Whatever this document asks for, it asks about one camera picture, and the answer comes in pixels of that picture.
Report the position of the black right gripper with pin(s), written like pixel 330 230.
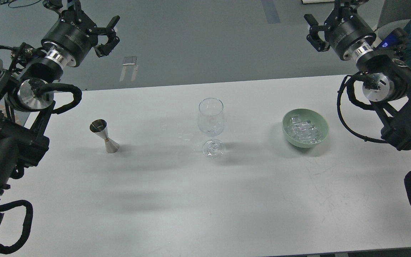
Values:
pixel 343 28

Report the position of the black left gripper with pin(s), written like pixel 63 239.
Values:
pixel 68 36

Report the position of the steel double jigger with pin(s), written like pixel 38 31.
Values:
pixel 100 128

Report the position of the clear ice cubes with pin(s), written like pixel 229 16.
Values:
pixel 303 132

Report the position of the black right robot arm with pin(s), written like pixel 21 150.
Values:
pixel 383 81

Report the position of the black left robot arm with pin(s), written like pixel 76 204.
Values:
pixel 30 93

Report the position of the clear wine glass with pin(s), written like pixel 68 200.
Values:
pixel 211 123

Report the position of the grey office chair right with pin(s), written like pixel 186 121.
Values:
pixel 394 10

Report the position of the green bowl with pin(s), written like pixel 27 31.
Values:
pixel 315 117

